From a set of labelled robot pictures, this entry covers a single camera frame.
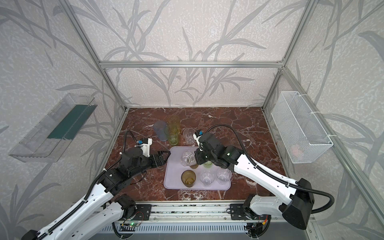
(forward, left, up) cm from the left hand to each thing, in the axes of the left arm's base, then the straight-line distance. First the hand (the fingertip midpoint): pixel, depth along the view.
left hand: (166, 155), depth 74 cm
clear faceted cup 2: (+1, -11, -5) cm, 12 cm away
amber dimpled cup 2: (+1, -14, -17) cm, 22 cm away
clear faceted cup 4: (-3, -31, -18) cm, 36 cm away
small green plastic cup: (+1, -22, -13) cm, 25 cm away
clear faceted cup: (+23, -9, -14) cm, 29 cm away
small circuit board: (-27, +15, -19) cm, 36 cm away
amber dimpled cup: (-6, -11, -16) cm, 20 cm away
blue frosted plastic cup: (+24, +10, -9) cm, 28 cm away
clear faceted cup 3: (-5, -21, -18) cm, 28 cm away
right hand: (+1, -14, +1) cm, 14 cm away
